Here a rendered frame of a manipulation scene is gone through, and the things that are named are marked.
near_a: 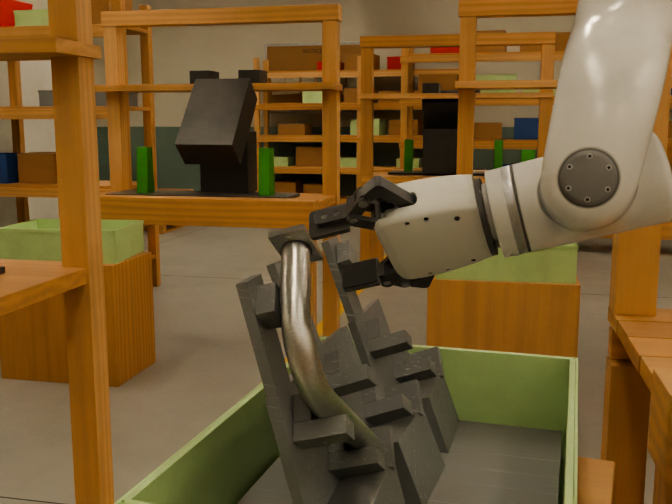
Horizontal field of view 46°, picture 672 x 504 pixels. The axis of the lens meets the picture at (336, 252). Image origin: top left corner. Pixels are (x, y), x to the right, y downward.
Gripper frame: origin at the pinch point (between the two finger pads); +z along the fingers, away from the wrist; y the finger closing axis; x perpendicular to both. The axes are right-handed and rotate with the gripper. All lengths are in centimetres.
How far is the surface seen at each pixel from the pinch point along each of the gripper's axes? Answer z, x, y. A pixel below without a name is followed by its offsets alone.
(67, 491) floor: 165, -60, -171
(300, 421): 7.2, 13.2, -8.7
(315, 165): 277, -732, -695
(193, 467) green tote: 22.1, 13.6, -14.2
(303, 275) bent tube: 3.3, 2.4, 0.5
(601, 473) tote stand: -19, 2, -63
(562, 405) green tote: -16, -7, -56
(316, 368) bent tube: 3.2, 11.0, -3.0
